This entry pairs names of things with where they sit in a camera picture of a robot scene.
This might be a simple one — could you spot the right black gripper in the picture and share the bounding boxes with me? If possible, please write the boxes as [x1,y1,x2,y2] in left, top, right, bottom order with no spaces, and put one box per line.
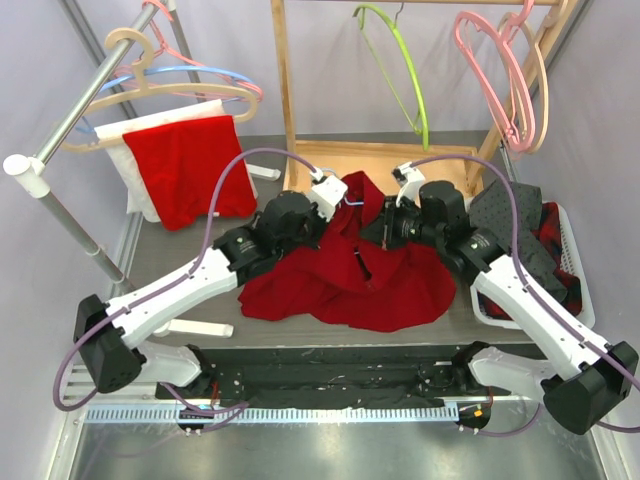
[359,196,444,252]

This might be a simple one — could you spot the blue wire hanger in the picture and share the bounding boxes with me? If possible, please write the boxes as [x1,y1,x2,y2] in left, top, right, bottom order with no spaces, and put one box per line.
[317,167,369,271]

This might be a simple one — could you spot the dark red skirt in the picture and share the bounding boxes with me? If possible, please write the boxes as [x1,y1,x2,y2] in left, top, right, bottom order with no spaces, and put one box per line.
[238,171,457,332]

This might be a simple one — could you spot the grey dotted garment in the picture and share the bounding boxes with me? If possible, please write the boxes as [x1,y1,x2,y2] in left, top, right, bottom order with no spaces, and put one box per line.
[469,179,571,306]

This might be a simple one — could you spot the white plastic laundry basket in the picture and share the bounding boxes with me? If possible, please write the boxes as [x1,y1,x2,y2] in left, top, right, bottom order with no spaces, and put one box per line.
[470,202,596,330]

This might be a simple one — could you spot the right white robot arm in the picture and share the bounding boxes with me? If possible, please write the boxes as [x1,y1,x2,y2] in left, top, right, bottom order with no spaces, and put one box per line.
[361,181,639,435]

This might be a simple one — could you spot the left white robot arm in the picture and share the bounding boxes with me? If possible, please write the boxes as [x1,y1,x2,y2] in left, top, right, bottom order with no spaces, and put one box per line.
[74,190,338,393]

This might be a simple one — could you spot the green hanger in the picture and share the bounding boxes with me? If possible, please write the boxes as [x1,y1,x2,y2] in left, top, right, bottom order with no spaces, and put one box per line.
[352,3,431,151]

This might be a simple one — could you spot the beige wooden hanger left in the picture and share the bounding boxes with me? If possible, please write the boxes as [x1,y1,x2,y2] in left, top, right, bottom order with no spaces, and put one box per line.
[80,27,262,123]

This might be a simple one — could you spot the beige wooden hanger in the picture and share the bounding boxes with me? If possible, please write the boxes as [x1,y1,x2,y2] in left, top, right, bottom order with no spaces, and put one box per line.
[493,1,569,154]
[80,27,262,123]

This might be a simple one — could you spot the beige wooden hanger right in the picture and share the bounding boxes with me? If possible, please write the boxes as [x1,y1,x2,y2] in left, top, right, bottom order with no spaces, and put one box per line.
[493,1,569,154]

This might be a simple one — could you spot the pink hanger right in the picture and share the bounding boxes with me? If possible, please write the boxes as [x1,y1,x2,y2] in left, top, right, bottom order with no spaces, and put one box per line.
[453,1,536,153]

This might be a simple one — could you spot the pink hanger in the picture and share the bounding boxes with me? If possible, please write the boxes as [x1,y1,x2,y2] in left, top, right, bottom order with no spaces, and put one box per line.
[453,1,536,153]
[108,0,264,103]

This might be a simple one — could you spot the pink hanger left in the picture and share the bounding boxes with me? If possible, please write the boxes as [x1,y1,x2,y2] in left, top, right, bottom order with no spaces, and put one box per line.
[108,0,264,103]

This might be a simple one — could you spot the blue hanger left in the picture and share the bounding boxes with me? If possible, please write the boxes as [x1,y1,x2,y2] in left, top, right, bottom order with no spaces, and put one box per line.
[85,65,260,123]

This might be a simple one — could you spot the wooden clothes rack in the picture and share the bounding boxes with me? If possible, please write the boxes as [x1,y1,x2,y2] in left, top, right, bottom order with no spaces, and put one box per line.
[271,1,579,196]

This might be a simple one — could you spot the bright red hung garment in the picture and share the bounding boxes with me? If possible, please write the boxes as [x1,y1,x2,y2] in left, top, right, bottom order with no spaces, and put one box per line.
[123,115,242,231]

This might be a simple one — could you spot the red plaid garment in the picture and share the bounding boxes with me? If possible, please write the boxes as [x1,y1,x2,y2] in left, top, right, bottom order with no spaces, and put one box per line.
[474,201,584,321]

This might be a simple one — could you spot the white hung cloth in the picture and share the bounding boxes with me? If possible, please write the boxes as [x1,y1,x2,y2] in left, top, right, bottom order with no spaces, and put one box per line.
[95,100,229,224]

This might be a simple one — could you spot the metal clothes rack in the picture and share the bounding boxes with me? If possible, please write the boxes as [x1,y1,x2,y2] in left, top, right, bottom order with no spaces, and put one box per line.
[0,0,281,339]

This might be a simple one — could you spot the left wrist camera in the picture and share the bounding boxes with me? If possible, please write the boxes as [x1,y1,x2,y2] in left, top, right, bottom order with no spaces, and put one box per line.
[305,169,348,222]

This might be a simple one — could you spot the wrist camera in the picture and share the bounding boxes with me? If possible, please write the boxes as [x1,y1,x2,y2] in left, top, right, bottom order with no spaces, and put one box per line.
[391,162,426,207]
[305,169,348,222]

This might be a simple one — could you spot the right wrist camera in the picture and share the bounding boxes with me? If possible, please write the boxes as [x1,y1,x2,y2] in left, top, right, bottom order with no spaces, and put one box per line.
[391,162,426,207]

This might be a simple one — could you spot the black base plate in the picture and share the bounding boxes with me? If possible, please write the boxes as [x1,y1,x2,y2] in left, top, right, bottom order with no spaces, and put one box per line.
[154,344,511,409]

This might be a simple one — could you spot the white cable duct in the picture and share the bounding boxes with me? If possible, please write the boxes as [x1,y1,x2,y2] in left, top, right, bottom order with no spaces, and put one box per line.
[84,403,459,424]

